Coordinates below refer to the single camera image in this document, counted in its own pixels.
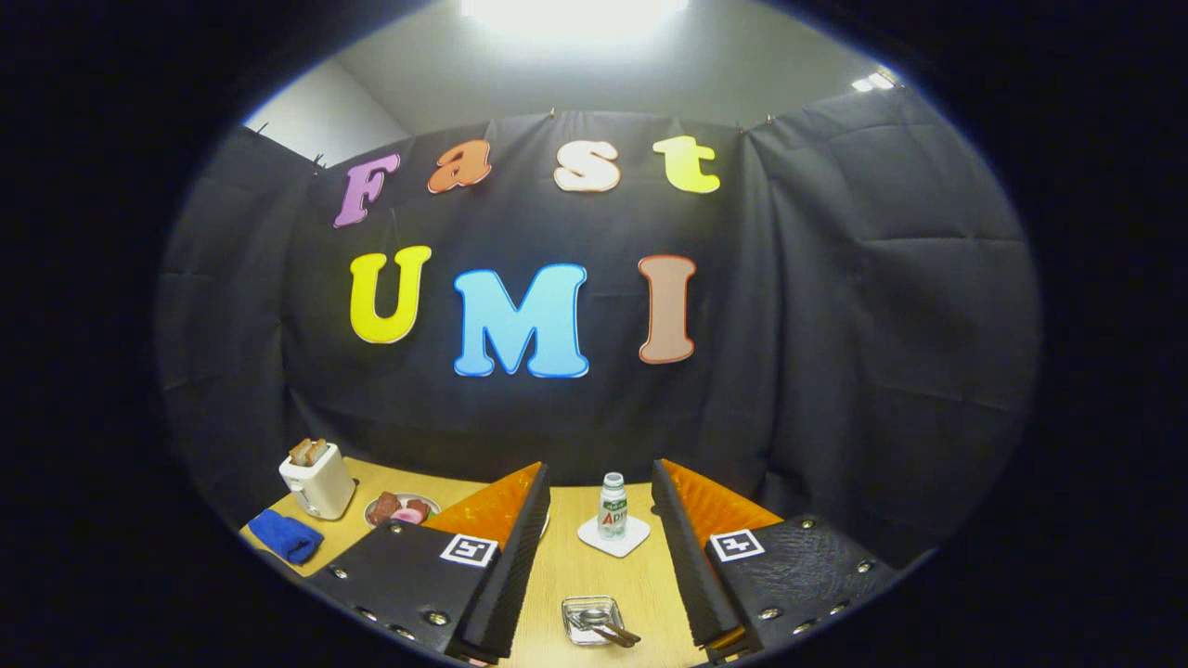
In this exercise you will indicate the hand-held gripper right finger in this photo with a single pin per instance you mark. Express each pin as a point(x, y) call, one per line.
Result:
point(687, 566)

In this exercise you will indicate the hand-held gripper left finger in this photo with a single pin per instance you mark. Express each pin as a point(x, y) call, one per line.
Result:
point(520, 575)

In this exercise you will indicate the silver spoon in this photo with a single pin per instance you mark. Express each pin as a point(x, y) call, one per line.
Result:
point(594, 616)

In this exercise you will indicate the white square coaster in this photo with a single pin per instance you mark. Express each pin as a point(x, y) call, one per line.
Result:
point(594, 538)

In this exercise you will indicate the white bottle with green label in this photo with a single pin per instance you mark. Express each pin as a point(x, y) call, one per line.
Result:
point(612, 510)

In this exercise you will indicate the grey food plate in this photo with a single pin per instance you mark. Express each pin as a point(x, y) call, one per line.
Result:
point(432, 503)

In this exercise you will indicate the pink ham slice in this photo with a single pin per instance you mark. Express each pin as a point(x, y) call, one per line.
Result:
point(413, 512)

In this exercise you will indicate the brown meat piece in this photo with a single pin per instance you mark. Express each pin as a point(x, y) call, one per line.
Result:
point(385, 508)

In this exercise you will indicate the white toaster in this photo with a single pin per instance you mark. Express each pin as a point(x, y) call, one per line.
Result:
point(320, 487)

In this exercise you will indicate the blue folded towel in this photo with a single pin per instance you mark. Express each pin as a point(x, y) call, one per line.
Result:
point(286, 536)

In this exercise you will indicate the pair of toast slices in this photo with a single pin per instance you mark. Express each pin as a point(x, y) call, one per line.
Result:
point(306, 452)

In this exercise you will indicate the bright ceiling light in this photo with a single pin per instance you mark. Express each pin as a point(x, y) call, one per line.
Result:
point(575, 11)

